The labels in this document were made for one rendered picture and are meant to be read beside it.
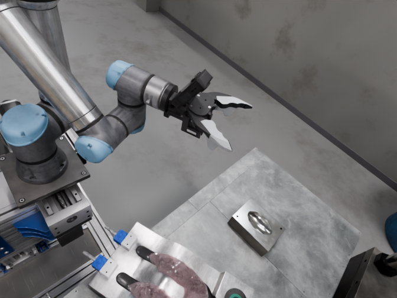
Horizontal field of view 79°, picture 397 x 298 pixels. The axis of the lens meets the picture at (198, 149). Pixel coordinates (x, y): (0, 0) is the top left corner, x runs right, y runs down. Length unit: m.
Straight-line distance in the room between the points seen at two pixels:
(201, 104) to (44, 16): 0.42
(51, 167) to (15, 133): 0.17
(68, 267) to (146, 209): 0.66
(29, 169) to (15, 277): 0.94
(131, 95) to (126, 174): 1.60
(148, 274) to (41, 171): 0.49
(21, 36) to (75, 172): 0.51
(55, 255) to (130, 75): 1.33
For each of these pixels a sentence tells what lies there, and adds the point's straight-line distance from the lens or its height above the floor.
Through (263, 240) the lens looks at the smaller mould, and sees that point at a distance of 1.12.
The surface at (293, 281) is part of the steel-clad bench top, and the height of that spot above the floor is 0.80.
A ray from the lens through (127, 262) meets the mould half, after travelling 0.99.
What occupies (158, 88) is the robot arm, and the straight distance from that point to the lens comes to 0.58.
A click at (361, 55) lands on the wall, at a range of 3.08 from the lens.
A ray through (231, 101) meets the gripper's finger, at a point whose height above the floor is 1.47.
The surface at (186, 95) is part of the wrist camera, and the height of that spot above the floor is 1.49.
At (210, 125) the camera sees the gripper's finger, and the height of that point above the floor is 1.46.
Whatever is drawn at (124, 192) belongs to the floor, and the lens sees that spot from 2.09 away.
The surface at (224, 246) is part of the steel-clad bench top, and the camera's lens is 1.12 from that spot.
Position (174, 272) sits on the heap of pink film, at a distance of 0.92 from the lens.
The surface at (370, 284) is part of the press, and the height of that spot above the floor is 0.79.
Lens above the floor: 1.81
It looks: 48 degrees down
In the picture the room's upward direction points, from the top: 18 degrees clockwise
